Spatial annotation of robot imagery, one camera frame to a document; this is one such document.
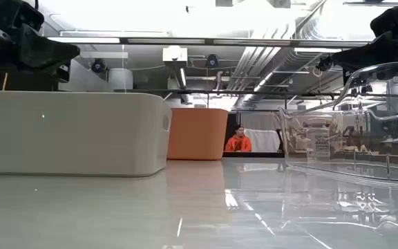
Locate black ceiling fixture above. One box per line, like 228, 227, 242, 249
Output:
315, 55, 334, 73

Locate white cylinder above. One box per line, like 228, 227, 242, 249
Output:
108, 67, 135, 92

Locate white plastic bin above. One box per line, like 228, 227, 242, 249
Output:
0, 90, 173, 178

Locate silver ceiling ducts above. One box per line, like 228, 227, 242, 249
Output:
225, 0, 328, 107

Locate clear plastic bin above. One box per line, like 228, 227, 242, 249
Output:
277, 61, 398, 183

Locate white ceiling box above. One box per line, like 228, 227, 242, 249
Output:
162, 45, 189, 64

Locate long ceiling light bar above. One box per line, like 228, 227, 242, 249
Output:
46, 36, 371, 48

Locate white cloth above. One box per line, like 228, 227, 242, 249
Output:
243, 128, 282, 154

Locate orange plastic bin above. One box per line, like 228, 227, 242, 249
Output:
167, 107, 229, 161

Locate person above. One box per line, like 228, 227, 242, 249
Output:
224, 124, 253, 153

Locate black ceiling camera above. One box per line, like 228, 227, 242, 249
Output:
91, 58, 108, 74
205, 53, 220, 69

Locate black horizontal rail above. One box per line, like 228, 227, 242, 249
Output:
113, 89, 345, 97

